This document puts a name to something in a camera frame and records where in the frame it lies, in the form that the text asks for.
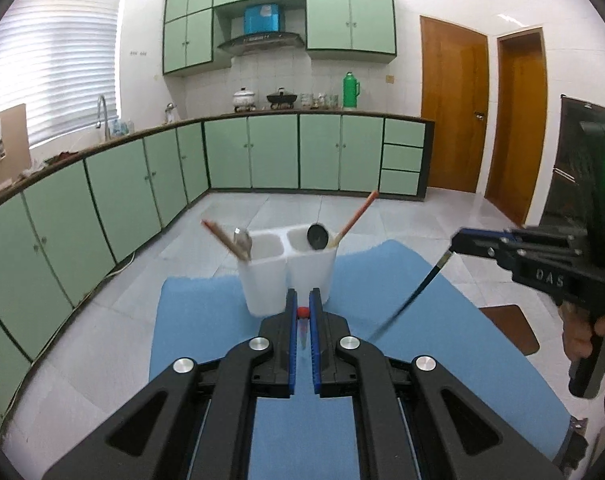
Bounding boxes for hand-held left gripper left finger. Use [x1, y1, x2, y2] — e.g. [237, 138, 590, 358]
[41, 287, 300, 480]

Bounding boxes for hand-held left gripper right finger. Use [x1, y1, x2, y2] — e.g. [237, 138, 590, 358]
[309, 287, 566, 480]

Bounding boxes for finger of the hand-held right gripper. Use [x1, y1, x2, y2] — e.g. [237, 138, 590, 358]
[451, 236, 514, 262]
[454, 227, 514, 242]

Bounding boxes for red patterned bamboo chopstick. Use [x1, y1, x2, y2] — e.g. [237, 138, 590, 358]
[297, 305, 310, 356]
[331, 190, 381, 249]
[201, 218, 242, 261]

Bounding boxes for white plastic utensil holder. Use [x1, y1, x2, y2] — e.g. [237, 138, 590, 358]
[236, 227, 337, 317]

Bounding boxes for black chopstick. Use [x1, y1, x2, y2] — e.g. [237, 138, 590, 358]
[369, 252, 453, 341]

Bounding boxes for black plastic spoon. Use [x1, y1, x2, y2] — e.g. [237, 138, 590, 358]
[307, 224, 331, 252]

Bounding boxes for metal spoon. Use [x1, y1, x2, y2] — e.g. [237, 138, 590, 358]
[232, 227, 254, 261]

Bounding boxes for person's right hand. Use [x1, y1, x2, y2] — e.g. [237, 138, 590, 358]
[560, 304, 605, 362]

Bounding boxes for dark glass cabinet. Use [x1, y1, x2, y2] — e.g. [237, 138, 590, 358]
[537, 94, 605, 231]

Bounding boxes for brown wooden stool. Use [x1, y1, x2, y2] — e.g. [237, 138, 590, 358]
[480, 304, 540, 357]

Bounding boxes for blue mat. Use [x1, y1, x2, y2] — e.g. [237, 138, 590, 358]
[147, 239, 573, 480]

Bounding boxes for green cabinet drawer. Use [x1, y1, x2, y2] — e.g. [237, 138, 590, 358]
[384, 119, 426, 147]
[383, 144, 423, 171]
[381, 170, 422, 195]

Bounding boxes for green base cabinets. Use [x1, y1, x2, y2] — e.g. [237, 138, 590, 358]
[0, 112, 436, 418]

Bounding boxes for green thermos flask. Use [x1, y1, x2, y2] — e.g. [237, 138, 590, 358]
[343, 71, 359, 110]

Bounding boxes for stack of bowls and jars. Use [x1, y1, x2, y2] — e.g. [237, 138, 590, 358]
[300, 92, 339, 109]

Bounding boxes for black wok with lid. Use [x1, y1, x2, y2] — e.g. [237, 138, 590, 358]
[266, 87, 299, 110]

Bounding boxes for white cooking pot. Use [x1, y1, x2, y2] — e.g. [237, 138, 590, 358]
[232, 87, 257, 112]

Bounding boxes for chrome kitchen faucet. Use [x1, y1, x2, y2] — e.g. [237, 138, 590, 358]
[96, 95, 110, 141]

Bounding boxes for blue wrapped hood chimney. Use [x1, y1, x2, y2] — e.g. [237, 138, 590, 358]
[243, 4, 284, 36]

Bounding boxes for brown cardboard box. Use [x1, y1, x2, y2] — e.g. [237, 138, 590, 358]
[0, 103, 33, 201]

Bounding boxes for white window blind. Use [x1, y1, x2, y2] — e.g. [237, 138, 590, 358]
[0, 0, 126, 148]

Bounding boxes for wooden door with handle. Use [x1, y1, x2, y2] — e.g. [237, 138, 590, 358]
[420, 15, 490, 193]

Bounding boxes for green wall cabinets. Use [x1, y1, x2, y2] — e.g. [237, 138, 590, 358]
[162, 0, 397, 77]

